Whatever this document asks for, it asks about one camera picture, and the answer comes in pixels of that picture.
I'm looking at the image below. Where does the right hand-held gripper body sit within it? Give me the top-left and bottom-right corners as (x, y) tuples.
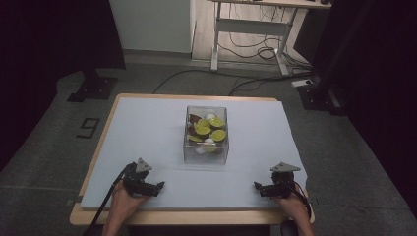
(265, 161), (302, 200)

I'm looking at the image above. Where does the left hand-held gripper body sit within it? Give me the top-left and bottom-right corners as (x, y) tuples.
(122, 157), (159, 198)

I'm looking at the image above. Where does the clear plastic box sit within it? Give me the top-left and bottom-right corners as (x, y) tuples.
(182, 105), (230, 165)

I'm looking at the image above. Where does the person's right hand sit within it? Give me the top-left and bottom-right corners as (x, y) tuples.
(278, 193), (312, 224)

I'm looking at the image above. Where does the person's left hand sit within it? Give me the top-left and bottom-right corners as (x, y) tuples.
(109, 180), (149, 227)

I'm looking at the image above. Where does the black stand base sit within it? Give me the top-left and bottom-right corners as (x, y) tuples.
(297, 82), (348, 116)
(67, 68), (118, 103)

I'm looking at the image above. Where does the white power strip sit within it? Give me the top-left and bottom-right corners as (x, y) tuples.
(291, 78), (315, 89)

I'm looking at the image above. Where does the dark curtain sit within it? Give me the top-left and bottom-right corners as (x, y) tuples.
(0, 0), (126, 173)
(293, 0), (417, 217)

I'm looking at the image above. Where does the white cabinet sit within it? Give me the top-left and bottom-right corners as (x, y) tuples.
(108, 0), (197, 54)

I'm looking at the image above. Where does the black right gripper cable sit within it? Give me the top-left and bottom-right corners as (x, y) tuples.
(287, 180), (313, 220)

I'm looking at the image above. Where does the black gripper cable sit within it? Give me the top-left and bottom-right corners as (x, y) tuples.
(287, 180), (313, 220)
(83, 162), (134, 236)

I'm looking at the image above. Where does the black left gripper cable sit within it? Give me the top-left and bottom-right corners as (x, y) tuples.
(83, 162), (134, 236)

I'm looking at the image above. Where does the long black floor cable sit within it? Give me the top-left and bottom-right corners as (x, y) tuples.
(151, 68), (313, 96)

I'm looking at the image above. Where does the tangle of black cables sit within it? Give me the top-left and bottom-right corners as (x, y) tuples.
(217, 6), (313, 72)

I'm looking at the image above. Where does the grey metal desk frame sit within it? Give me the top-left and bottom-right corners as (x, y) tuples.
(209, 0), (332, 77)

